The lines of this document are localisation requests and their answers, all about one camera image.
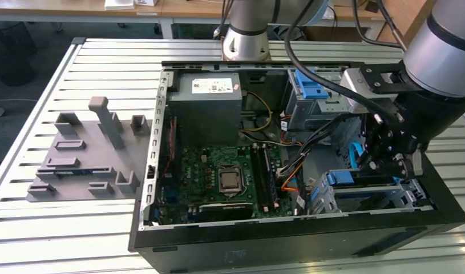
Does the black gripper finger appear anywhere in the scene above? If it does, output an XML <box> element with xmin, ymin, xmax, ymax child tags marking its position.
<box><xmin>368</xmin><ymin>153</ymin><xmax>413</xmax><ymax>180</ymax></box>
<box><xmin>358</xmin><ymin>124</ymin><xmax>386</xmax><ymax>172</ymax></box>

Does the blue data wire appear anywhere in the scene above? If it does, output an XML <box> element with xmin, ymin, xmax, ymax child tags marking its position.
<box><xmin>348</xmin><ymin>141</ymin><xmax>366</xmax><ymax>171</ymax></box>

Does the hard disk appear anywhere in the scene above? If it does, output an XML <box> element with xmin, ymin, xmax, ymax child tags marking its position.
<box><xmin>326</xmin><ymin>168</ymin><xmax>401</xmax><ymax>188</ymax></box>

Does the silver disk bay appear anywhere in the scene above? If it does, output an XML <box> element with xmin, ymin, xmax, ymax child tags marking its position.
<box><xmin>308</xmin><ymin>167</ymin><xmax>434</xmax><ymax>215</ymax></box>

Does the grey optical drive cage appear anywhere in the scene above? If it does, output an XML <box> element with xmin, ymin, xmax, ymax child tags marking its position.
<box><xmin>285</xmin><ymin>68</ymin><xmax>365</xmax><ymax>132</ymax></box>

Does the blue plastic drive latch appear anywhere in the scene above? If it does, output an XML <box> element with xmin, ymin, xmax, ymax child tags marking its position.
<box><xmin>293</xmin><ymin>69</ymin><xmax>328</xmax><ymax>100</ymax></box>

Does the black empty RAM slot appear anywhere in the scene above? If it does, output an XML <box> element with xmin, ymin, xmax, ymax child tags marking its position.
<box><xmin>251</xmin><ymin>144</ymin><xmax>272</xmax><ymax>211</ymax></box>

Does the wooden cabinet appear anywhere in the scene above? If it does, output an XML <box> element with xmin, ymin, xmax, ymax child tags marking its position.
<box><xmin>376</xmin><ymin>0</ymin><xmax>436</xmax><ymax>54</ymax></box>

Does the black CPU socket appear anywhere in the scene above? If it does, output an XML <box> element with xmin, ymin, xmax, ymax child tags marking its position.
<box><xmin>216</xmin><ymin>164</ymin><xmax>248</xmax><ymax>200</ymax></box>

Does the silver CPU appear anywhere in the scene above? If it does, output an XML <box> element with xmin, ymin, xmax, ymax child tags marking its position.
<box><xmin>220</xmin><ymin>172</ymin><xmax>241</xmax><ymax>191</ymax></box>

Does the small black desk device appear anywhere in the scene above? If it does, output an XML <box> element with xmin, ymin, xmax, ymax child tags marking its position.
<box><xmin>362</xmin><ymin>0</ymin><xmax>382</xmax><ymax>14</ymax></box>

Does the green motherboard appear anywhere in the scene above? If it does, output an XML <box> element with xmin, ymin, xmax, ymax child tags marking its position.
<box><xmin>156</xmin><ymin>144</ymin><xmax>293</xmax><ymax>223</ymax></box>

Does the grey power supply unit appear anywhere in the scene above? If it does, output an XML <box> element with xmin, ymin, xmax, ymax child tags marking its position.
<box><xmin>167</xmin><ymin>71</ymin><xmax>244</xmax><ymax>146</ymax></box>

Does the black graphics card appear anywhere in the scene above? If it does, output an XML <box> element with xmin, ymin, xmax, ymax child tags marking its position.
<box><xmin>196</xmin><ymin>202</ymin><xmax>255</xmax><ymax>222</ymax></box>

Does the black open PC case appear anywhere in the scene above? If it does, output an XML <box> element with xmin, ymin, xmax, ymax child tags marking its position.
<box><xmin>127</xmin><ymin>60</ymin><xmax>465</xmax><ymax>274</ymax></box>

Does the dark bag under desk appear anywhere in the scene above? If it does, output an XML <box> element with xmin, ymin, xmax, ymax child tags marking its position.
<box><xmin>269</xmin><ymin>25</ymin><xmax>305</xmax><ymax>41</ymax></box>

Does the grey parts rack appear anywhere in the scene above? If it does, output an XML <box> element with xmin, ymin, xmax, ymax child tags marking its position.
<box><xmin>25</xmin><ymin>96</ymin><xmax>153</xmax><ymax>203</ymax></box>

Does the plain white box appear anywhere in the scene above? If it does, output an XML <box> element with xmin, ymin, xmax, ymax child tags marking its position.
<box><xmin>104</xmin><ymin>0</ymin><xmax>135</xmax><ymax>11</ymax></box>

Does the silver side wrist camera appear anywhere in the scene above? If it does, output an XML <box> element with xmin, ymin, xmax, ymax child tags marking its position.
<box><xmin>405</xmin><ymin>148</ymin><xmax>425</xmax><ymax>177</ymax></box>

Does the black cable bundle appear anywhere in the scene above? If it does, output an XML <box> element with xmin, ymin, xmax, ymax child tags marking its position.
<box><xmin>281</xmin><ymin>114</ymin><xmax>354</xmax><ymax>178</ymax></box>

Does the orange wire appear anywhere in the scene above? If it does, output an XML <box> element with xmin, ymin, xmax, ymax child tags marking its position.
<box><xmin>281</xmin><ymin>176</ymin><xmax>299</xmax><ymax>192</ymax></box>

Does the multicolour power wire bundle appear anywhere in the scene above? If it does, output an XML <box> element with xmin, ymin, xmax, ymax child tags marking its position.
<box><xmin>239</xmin><ymin>130</ymin><xmax>305</xmax><ymax>148</ymax></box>

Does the yellow wire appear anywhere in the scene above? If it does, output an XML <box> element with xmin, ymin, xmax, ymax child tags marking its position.
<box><xmin>241</xmin><ymin>91</ymin><xmax>273</xmax><ymax>134</ymax></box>

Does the thick black wrist cable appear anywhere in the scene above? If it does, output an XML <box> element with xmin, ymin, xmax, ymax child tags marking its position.
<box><xmin>283</xmin><ymin>24</ymin><xmax>398</xmax><ymax>125</ymax></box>

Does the thin black hanging cable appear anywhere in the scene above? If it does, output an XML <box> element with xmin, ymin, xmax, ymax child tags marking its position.
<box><xmin>212</xmin><ymin>0</ymin><xmax>233</xmax><ymax>38</ymax></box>

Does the wooden desk white frame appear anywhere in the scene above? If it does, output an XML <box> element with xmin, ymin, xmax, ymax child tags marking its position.
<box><xmin>0</xmin><ymin>0</ymin><xmax>393</xmax><ymax>43</ymax></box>

